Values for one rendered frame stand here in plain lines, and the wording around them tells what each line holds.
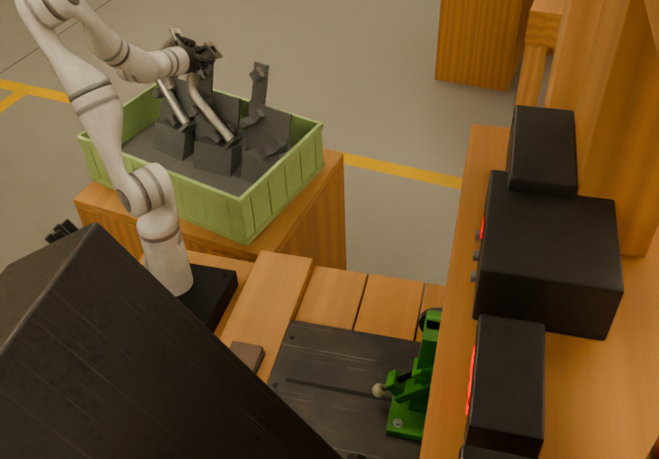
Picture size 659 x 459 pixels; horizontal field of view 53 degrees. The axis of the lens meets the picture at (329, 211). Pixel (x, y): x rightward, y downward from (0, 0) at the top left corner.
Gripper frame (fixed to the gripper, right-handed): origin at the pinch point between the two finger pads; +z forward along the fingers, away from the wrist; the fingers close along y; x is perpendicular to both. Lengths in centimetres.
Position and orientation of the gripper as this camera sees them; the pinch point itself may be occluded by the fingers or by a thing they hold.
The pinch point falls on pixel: (206, 55)
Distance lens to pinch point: 198.8
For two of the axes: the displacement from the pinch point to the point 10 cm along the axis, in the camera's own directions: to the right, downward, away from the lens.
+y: -5.7, -8.2, -0.4
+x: -7.3, 4.8, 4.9
